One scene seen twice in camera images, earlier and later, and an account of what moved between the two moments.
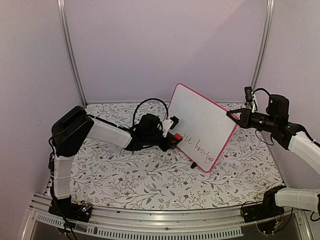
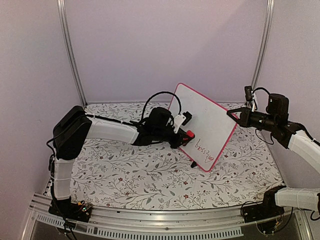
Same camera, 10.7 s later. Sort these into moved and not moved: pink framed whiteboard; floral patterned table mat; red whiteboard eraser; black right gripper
Moved: red whiteboard eraser
Not moved: black right gripper; floral patterned table mat; pink framed whiteboard
